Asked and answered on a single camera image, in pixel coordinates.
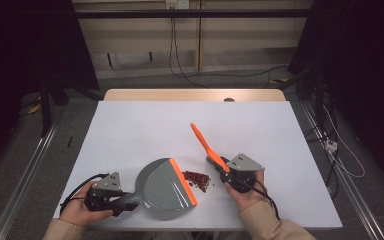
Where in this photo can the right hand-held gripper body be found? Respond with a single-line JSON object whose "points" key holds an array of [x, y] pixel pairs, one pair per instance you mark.
{"points": [[245, 163]]}

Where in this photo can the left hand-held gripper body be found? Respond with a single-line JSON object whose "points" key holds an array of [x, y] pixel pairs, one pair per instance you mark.
{"points": [[110, 183]]}

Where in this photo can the orange brush with grey bristles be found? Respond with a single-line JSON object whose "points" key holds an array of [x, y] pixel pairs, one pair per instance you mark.
{"points": [[205, 141]]}

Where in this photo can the red and green beans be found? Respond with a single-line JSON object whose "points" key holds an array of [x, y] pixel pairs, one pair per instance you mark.
{"points": [[196, 178]]}

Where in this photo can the grey dustpan with orange lip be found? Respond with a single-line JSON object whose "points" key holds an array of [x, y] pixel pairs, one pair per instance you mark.
{"points": [[160, 190]]}

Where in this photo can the person's right hand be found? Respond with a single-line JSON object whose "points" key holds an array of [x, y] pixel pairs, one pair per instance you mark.
{"points": [[246, 200]]}

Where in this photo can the person's left hand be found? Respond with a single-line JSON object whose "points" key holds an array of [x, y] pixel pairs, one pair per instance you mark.
{"points": [[76, 213]]}

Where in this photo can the grey round table cap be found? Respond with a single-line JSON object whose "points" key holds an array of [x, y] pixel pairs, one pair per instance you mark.
{"points": [[229, 99]]}

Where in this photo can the wooden table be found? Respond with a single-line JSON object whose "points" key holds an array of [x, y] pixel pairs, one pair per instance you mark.
{"points": [[166, 95]]}

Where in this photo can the black metal stand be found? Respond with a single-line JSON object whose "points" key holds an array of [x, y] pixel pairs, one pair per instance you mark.
{"points": [[318, 96], [45, 106]]}

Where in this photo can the black horizontal bar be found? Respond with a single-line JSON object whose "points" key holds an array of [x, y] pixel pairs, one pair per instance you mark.
{"points": [[193, 13]]}

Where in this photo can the aluminium floor rail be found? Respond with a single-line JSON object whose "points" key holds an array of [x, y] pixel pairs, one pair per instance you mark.
{"points": [[346, 186], [23, 183]]}

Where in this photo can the white wall socket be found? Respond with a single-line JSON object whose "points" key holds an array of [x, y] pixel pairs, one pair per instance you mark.
{"points": [[177, 4]]}

